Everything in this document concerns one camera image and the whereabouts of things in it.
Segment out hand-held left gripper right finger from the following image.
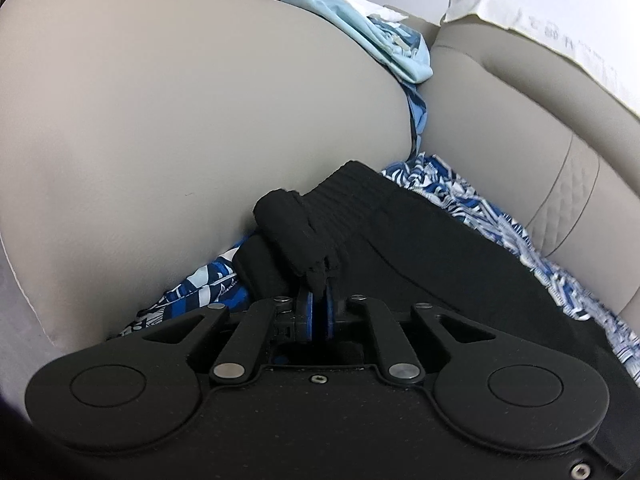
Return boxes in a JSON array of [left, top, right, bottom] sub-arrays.
[[320, 287, 496, 385]]

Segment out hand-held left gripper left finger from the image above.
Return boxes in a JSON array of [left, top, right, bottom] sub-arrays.
[[141, 291, 315, 382]]

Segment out black pants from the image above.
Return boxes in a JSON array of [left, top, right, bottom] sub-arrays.
[[232, 159, 640, 441]]

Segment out blue white patterned blanket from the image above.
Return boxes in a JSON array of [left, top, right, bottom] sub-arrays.
[[107, 15, 640, 377]]

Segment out beige leather sofa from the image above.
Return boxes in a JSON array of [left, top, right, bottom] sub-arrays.
[[0, 0, 640, 361]]

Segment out light blue cloth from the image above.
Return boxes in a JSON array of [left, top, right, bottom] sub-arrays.
[[281, 0, 434, 84]]

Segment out white paper sheet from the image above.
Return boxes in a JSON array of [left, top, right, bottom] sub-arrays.
[[440, 0, 640, 116]]

